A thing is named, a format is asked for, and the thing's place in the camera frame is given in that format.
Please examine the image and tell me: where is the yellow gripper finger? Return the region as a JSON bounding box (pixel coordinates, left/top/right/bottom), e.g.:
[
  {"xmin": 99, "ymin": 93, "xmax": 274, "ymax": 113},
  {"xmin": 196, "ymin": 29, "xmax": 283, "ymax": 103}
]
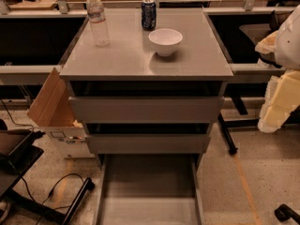
[
  {"xmin": 255, "ymin": 31, "xmax": 278, "ymax": 54},
  {"xmin": 258, "ymin": 70, "xmax": 300, "ymax": 133}
]

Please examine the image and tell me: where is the clear plastic water bottle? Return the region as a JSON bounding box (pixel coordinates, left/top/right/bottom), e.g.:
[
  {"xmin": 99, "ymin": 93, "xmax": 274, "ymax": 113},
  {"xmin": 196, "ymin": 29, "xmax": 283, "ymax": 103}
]
[{"xmin": 86, "ymin": 0, "xmax": 110, "ymax": 47}]

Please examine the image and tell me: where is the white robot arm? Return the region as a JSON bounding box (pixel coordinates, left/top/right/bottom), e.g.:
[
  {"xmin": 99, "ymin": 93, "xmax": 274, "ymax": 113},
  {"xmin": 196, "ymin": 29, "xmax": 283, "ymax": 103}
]
[{"xmin": 255, "ymin": 6, "xmax": 300, "ymax": 133}]

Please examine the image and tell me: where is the grey drawer cabinet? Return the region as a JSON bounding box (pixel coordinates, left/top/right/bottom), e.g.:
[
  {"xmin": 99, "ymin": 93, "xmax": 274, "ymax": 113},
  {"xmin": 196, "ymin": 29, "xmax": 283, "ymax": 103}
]
[{"xmin": 58, "ymin": 7, "xmax": 234, "ymax": 171}]

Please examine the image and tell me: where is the grey open bottom drawer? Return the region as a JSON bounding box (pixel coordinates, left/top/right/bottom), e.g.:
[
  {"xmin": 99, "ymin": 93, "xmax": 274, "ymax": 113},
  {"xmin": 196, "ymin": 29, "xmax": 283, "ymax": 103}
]
[{"xmin": 93, "ymin": 154, "xmax": 204, "ymax": 225}]

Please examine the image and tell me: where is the grey middle drawer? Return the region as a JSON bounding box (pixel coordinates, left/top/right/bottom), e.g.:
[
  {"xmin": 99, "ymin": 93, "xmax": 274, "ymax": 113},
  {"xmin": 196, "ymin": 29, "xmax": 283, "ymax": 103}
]
[{"xmin": 85, "ymin": 134, "xmax": 210, "ymax": 154}]

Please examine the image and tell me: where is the grey top drawer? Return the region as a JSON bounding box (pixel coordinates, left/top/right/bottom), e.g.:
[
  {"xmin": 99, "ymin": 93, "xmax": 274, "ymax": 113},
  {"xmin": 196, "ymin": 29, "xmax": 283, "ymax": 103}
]
[{"xmin": 68, "ymin": 97, "xmax": 224, "ymax": 124}]

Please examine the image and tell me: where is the black chair right background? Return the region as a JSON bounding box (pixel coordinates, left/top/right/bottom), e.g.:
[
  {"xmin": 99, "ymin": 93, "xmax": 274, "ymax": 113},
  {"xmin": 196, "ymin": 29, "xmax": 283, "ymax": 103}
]
[{"xmin": 239, "ymin": 10, "xmax": 290, "ymax": 68}]

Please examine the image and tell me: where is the white ceramic bowl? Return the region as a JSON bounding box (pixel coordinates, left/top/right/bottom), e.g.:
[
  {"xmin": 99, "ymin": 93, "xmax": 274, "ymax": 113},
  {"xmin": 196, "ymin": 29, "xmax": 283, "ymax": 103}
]
[{"xmin": 148, "ymin": 28, "xmax": 183, "ymax": 56}]

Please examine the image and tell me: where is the blue soda can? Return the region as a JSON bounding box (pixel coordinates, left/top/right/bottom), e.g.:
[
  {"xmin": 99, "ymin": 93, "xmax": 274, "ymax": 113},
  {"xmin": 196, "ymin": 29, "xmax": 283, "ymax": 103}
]
[{"xmin": 141, "ymin": 0, "xmax": 157, "ymax": 31}]

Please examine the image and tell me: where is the open cardboard box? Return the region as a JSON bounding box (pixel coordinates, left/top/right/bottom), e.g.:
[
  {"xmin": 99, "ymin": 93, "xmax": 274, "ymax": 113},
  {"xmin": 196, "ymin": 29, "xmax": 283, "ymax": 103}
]
[{"xmin": 27, "ymin": 68, "xmax": 94, "ymax": 158}]

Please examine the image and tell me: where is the black floor cable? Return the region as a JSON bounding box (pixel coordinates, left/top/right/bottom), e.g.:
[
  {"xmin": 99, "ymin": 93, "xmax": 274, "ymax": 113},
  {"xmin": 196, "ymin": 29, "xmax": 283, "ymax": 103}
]
[{"xmin": 18, "ymin": 172, "xmax": 86, "ymax": 225}]

